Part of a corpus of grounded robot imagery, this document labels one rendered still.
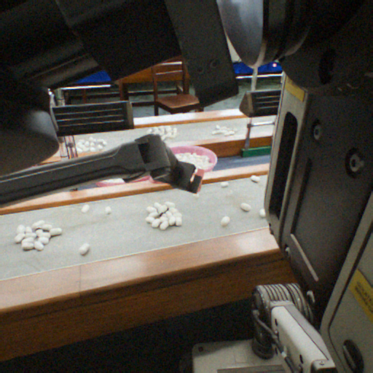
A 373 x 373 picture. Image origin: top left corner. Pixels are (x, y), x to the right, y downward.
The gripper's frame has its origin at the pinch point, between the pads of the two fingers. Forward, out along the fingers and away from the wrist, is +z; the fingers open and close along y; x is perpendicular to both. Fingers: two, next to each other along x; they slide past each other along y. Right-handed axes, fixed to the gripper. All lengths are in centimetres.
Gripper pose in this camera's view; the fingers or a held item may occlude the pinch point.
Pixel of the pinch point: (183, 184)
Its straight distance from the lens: 82.3
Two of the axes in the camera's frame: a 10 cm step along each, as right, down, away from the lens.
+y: 9.0, 2.3, -3.7
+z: 2.8, 3.6, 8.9
